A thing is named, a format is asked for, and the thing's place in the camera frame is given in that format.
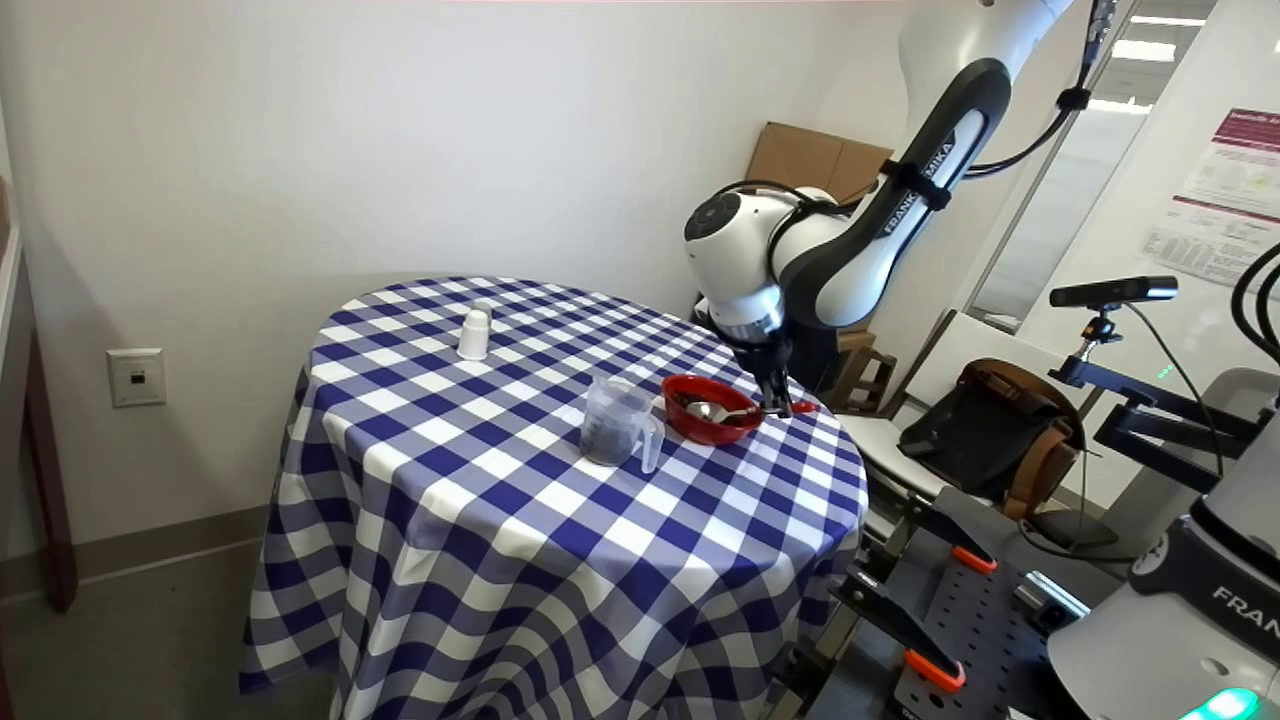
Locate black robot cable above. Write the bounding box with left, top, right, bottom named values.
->
left=980, top=0, right=1120, bottom=186

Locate dark wooden door frame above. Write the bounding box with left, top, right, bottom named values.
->
left=0, top=173, right=79, bottom=621

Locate white maroon wall poster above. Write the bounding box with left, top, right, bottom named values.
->
left=1141, top=105, right=1280, bottom=294

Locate brown cardboard box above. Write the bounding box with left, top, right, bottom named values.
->
left=738, top=122, right=901, bottom=214

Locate black chair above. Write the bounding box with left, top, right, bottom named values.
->
left=897, top=357, right=1087, bottom=525

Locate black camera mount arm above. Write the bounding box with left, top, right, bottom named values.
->
left=1050, top=308, right=1271, bottom=466

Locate small white shaker bottle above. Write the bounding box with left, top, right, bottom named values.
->
left=454, top=301, right=501, bottom=368

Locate red-handled metal spoon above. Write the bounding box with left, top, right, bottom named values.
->
left=683, top=392, right=823, bottom=427

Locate blue white checkered tablecloth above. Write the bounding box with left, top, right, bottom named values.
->
left=237, top=272, right=873, bottom=720

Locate red bowl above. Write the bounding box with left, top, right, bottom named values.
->
left=659, top=374, right=773, bottom=447

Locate black perforated mounting board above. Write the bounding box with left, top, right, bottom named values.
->
left=797, top=521, right=1087, bottom=720

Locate glass window panel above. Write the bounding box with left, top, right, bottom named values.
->
left=964, top=0, right=1218, bottom=341

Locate black orange bar clamp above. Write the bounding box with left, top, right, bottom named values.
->
left=846, top=570, right=970, bottom=700
left=917, top=501, right=1004, bottom=582

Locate clear plastic handled jar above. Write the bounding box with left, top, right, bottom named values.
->
left=580, top=376, right=669, bottom=480

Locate white wall outlet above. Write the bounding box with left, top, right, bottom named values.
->
left=103, top=345, right=173, bottom=412

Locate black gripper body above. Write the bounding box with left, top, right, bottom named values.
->
left=751, top=332, right=803, bottom=384

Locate grey Franka robot base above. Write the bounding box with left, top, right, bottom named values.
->
left=1042, top=246, right=1280, bottom=720

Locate black stereo camera bar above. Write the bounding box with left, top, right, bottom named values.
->
left=1042, top=272, right=1184, bottom=315

